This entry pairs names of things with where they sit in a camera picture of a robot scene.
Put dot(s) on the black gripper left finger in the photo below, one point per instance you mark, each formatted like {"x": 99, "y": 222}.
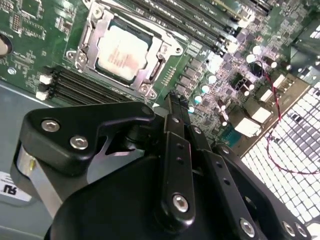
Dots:
{"x": 55, "y": 150}

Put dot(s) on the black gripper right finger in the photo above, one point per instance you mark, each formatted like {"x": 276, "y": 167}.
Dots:
{"x": 220, "y": 175}

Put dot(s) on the metal locking lever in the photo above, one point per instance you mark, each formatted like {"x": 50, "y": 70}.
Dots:
{"x": 84, "y": 40}
{"x": 154, "y": 72}

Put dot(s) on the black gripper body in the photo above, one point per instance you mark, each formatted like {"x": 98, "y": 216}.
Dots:
{"x": 112, "y": 207}

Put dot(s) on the silver topped CPU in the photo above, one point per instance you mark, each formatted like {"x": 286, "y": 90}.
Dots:
{"x": 120, "y": 55}

